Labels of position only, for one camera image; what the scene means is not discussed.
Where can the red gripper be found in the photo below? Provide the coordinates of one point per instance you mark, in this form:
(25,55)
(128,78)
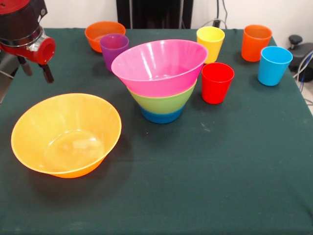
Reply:
(47,51)

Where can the purple cup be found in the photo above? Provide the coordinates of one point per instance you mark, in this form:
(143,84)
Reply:
(110,54)

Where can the large pink bowl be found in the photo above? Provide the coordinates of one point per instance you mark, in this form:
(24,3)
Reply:
(156,83)

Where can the red cup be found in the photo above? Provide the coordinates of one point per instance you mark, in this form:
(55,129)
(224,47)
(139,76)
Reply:
(215,90)

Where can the blue bowl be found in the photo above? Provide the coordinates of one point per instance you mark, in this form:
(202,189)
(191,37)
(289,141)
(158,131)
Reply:
(161,118)

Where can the dark green table cloth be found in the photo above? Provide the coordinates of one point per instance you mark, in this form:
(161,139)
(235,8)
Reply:
(171,191)

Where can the large orange bowl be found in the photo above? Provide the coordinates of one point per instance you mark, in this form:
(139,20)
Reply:
(61,117)

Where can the blue cup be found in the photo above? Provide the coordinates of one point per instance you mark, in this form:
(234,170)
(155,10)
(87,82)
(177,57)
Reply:
(271,71)

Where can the small dark orange bowl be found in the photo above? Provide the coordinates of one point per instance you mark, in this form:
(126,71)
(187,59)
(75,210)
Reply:
(95,41)

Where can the black round base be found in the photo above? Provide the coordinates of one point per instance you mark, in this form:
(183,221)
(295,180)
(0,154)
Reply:
(8,61)
(306,49)

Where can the green bowl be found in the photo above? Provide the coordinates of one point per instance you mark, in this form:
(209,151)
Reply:
(161,104)

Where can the black round knob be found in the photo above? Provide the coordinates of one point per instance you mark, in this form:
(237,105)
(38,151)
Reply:
(295,39)

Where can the yellow cup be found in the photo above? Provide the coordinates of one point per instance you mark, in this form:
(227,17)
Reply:
(212,39)

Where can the orange cup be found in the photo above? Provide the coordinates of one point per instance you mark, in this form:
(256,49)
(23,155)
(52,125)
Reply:
(252,49)

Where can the black power plug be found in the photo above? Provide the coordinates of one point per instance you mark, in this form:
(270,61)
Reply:
(216,23)

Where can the grey metal leg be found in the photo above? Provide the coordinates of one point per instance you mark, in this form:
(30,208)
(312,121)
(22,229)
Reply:
(6,73)

